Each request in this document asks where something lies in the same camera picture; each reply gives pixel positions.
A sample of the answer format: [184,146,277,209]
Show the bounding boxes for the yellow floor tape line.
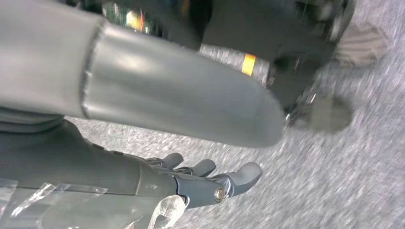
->
[241,53,257,77]

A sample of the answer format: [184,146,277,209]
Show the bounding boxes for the black robot legs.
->
[57,0,358,127]

